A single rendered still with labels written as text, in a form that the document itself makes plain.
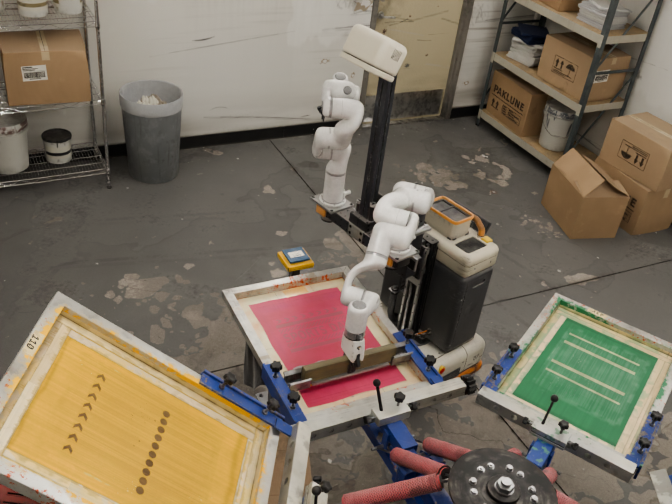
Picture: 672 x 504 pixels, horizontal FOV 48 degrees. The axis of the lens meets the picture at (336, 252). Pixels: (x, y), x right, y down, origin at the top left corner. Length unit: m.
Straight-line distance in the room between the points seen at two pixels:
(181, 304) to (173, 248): 0.60
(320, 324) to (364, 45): 1.11
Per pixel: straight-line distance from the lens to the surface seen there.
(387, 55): 2.90
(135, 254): 5.09
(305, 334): 3.03
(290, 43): 6.32
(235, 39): 6.13
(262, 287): 3.19
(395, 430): 2.60
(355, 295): 2.70
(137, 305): 4.67
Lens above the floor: 2.94
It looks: 34 degrees down
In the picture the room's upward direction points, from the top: 8 degrees clockwise
